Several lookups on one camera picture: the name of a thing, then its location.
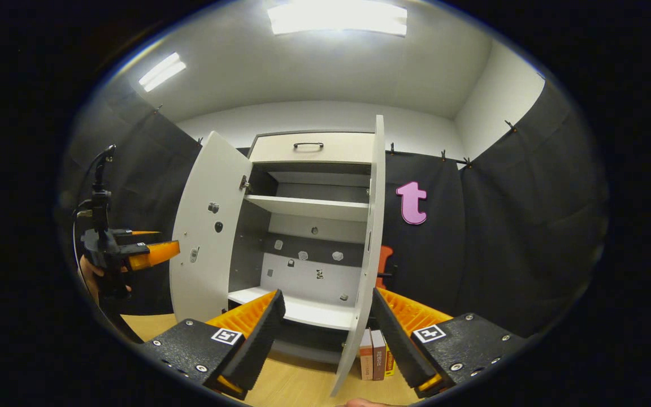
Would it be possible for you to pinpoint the white cabinet drawer black handle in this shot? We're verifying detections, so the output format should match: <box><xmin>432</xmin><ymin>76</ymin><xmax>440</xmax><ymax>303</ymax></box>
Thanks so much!
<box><xmin>248</xmin><ymin>133</ymin><xmax>376</xmax><ymax>166</ymax></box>

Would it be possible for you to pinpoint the white double-door shoe cabinet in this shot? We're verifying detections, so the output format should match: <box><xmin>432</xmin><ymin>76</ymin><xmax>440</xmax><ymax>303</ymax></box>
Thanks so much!
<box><xmin>227</xmin><ymin>131</ymin><xmax>377</xmax><ymax>365</ymax></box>

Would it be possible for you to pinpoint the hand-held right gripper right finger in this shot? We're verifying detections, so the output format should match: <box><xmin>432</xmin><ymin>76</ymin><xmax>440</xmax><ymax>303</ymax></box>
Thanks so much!
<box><xmin>371</xmin><ymin>287</ymin><xmax>530</xmax><ymax>403</ymax></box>

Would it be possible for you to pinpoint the black backdrop cloth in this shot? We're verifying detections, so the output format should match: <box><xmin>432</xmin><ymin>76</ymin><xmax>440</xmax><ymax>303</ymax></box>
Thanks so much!
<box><xmin>66</xmin><ymin>79</ymin><xmax>609</xmax><ymax>340</ymax></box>

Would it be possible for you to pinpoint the white cabinet shelf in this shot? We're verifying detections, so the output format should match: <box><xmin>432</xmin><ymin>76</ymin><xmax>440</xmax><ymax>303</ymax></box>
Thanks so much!
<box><xmin>228</xmin><ymin>287</ymin><xmax>357</xmax><ymax>331</ymax></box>
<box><xmin>245</xmin><ymin>194</ymin><xmax>370</xmax><ymax>222</ymax></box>

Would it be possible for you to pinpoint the wide ceiling light panel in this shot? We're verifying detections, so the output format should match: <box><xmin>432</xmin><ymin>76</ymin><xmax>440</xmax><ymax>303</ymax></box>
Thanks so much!
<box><xmin>267</xmin><ymin>0</ymin><xmax>408</xmax><ymax>37</ymax></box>

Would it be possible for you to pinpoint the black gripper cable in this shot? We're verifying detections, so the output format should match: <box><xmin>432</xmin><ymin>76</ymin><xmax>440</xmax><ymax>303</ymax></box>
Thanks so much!
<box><xmin>71</xmin><ymin>145</ymin><xmax>145</xmax><ymax>345</ymax></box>

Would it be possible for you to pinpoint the cabinet door with headphone sticker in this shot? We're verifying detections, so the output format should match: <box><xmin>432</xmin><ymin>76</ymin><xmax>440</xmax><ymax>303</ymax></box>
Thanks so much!
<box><xmin>330</xmin><ymin>115</ymin><xmax>386</xmax><ymax>397</ymax></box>

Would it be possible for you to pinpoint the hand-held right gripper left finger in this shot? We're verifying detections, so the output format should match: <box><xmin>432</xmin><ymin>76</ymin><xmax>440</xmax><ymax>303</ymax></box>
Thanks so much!
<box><xmin>139</xmin><ymin>290</ymin><xmax>287</xmax><ymax>401</ymax></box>

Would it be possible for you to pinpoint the narrow ceiling light panel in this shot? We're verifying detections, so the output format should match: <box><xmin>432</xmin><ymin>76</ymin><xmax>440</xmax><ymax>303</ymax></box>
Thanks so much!
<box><xmin>138</xmin><ymin>52</ymin><xmax>187</xmax><ymax>93</ymax></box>

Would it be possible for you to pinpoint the cabinet door with camera sticker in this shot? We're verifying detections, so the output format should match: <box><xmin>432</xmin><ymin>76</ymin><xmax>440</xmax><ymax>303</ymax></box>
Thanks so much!
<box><xmin>169</xmin><ymin>131</ymin><xmax>254</xmax><ymax>324</ymax></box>

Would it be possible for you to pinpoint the orange and white book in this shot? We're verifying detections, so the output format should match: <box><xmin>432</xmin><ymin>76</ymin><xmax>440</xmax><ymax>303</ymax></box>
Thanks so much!
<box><xmin>359</xmin><ymin>328</ymin><xmax>374</xmax><ymax>380</ymax></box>

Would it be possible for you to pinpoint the brown book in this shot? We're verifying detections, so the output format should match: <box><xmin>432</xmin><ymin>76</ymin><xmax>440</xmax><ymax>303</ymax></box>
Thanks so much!
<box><xmin>371</xmin><ymin>330</ymin><xmax>387</xmax><ymax>380</ymax></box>

